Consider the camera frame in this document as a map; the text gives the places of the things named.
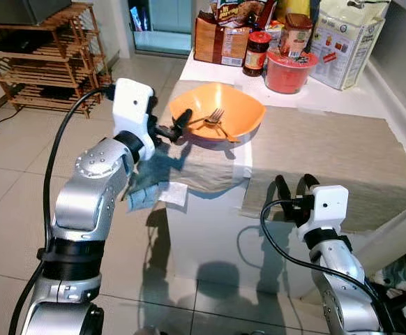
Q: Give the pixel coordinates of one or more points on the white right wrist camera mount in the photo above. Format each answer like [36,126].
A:
[328,206]

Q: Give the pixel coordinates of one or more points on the wooden slatted shelf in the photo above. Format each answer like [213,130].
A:
[46,73]

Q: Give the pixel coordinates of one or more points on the small grey woven placemat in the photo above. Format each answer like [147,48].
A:
[213,167]

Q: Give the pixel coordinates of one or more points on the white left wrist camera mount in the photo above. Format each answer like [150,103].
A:
[132,105]

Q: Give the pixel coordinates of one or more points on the printed snack bag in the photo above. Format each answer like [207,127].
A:
[238,12]

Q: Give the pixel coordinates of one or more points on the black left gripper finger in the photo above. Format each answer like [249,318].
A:
[181,122]

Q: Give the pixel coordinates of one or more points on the white printed rice bag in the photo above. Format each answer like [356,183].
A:
[346,45]

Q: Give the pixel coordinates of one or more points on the glass door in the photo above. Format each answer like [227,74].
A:
[164,24]

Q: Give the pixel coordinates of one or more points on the orange plastic bowl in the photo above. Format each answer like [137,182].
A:
[241,108]

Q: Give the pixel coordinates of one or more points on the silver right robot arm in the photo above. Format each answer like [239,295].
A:
[342,276]

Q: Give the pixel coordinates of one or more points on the brown lidded jar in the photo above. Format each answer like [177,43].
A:
[296,35]

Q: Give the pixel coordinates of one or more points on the black box appliance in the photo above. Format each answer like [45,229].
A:
[21,10]

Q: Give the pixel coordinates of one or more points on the white paper napkin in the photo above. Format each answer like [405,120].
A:
[175,194]

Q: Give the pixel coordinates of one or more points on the large grey woven placemat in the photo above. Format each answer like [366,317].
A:
[342,160]

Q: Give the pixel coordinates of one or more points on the metal fork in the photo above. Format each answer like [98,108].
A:
[217,116]

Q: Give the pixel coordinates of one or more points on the dark sauce jar red lid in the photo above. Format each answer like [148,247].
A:
[256,56]

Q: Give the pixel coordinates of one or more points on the orange cardboard food box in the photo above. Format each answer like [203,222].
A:
[213,45]

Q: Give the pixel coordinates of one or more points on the yellow packet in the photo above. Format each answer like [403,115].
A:
[295,7]

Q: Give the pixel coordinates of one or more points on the red plastic tub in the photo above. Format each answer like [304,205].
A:
[287,75]

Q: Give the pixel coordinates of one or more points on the black metal rack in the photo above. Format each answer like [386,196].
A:
[398,310]

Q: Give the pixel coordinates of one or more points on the blue cloth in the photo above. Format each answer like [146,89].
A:
[144,195]

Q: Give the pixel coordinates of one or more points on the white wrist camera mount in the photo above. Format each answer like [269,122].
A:
[328,206]
[132,105]

